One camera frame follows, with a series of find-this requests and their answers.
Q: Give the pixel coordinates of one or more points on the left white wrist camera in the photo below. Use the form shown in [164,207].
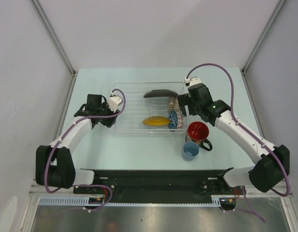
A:
[114,102]

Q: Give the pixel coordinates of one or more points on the right aluminium frame post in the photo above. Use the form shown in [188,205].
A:
[264,34]

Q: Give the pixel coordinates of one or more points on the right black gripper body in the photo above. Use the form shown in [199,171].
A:
[193,108]

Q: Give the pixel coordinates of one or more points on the aluminium frame post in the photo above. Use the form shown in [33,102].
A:
[264,34]
[52,35]

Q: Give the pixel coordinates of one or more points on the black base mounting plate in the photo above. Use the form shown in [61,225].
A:
[161,187]

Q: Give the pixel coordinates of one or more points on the red interior dark mug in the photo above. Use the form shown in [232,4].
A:
[198,132]

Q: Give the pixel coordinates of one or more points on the blue triangle patterned bowl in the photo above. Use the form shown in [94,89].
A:
[176,120]

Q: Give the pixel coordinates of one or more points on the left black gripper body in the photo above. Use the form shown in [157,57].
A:
[106,110]

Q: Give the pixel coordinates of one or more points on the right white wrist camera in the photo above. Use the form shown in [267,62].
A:
[192,81]

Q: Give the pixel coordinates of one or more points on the light blue plastic cup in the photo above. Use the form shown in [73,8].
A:
[190,151]

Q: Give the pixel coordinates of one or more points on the left aluminium frame post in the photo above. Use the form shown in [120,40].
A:
[52,35]

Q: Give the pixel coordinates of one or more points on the light blue cable duct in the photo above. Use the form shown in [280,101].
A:
[93,202]

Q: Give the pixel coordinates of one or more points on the yellow brown round saucer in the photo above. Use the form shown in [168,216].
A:
[156,121]

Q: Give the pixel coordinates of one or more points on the clear plastic dish rack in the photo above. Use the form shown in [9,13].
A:
[137,108]

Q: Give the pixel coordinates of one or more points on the pink patterned bowl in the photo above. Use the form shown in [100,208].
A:
[173,105]

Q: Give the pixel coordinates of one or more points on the black floral square plate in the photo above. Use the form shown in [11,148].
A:
[160,93]

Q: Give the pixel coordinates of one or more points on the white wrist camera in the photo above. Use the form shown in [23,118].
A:
[114,102]
[192,81]

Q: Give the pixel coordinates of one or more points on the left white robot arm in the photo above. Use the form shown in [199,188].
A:
[54,165]

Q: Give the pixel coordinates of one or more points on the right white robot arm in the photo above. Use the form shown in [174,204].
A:
[271,162]

